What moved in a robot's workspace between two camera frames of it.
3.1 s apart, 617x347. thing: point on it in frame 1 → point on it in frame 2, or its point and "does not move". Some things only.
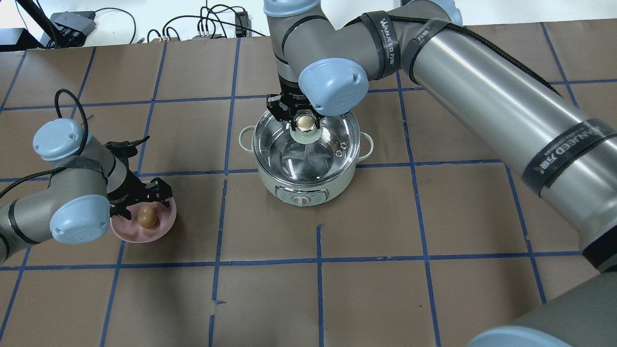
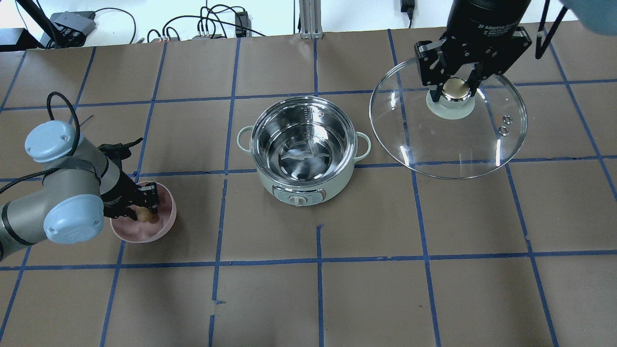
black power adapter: [243, 24] does not move
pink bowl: [130, 230] does not move
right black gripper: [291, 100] → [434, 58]
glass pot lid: [306, 154] → [464, 136]
